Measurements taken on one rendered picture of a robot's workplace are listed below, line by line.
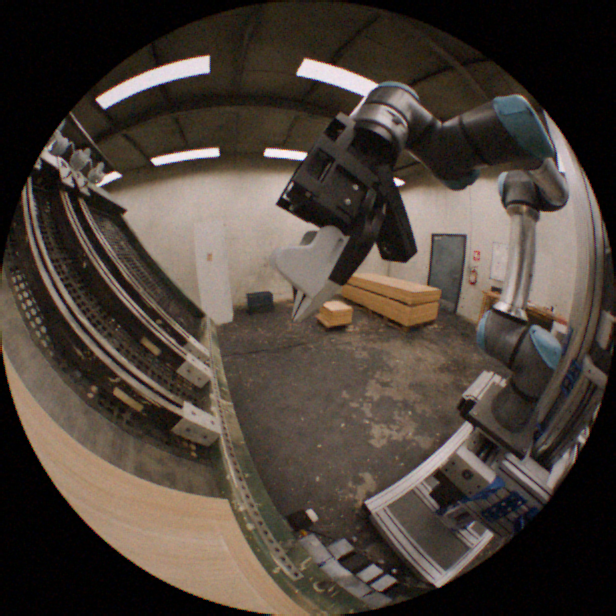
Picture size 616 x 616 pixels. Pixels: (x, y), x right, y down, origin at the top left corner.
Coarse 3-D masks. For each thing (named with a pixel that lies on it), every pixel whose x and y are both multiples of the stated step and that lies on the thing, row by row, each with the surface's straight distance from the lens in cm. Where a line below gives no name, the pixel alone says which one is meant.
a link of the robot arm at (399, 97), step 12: (384, 84) 33; (396, 84) 33; (372, 96) 28; (384, 96) 28; (396, 96) 29; (408, 96) 31; (396, 108) 26; (408, 108) 29; (420, 108) 30; (408, 120) 27; (420, 120) 29; (408, 132) 28; (420, 132) 29
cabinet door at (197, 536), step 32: (32, 416) 40; (64, 448) 39; (64, 480) 38; (96, 480) 39; (128, 480) 41; (96, 512) 38; (128, 512) 39; (160, 512) 42; (192, 512) 45; (224, 512) 50; (128, 544) 38; (160, 544) 40; (192, 544) 43; (224, 544) 46; (160, 576) 39; (192, 576) 41; (224, 576) 44; (256, 576) 48; (256, 608) 46; (288, 608) 50
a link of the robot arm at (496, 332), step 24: (504, 192) 65; (528, 192) 62; (528, 216) 61; (528, 240) 59; (528, 264) 58; (504, 288) 58; (528, 288) 58; (504, 312) 55; (480, 336) 58; (504, 336) 55; (504, 360) 56
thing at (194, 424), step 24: (24, 192) 75; (24, 216) 67; (24, 240) 63; (24, 264) 62; (48, 264) 58; (48, 288) 52; (48, 312) 53; (72, 312) 52; (72, 336) 49; (96, 336) 50; (96, 360) 48; (120, 360) 50; (120, 384) 48; (144, 384) 51; (144, 408) 51; (168, 408) 49; (192, 408) 55; (192, 432) 55; (216, 432) 56
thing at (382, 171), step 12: (372, 168) 20; (384, 168) 21; (384, 180) 20; (396, 192) 21; (396, 204) 20; (396, 216) 20; (384, 228) 22; (396, 228) 20; (408, 228) 22; (384, 240) 22; (396, 240) 21; (408, 240) 22; (384, 252) 23; (396, 252) 22; (408, 252) 22
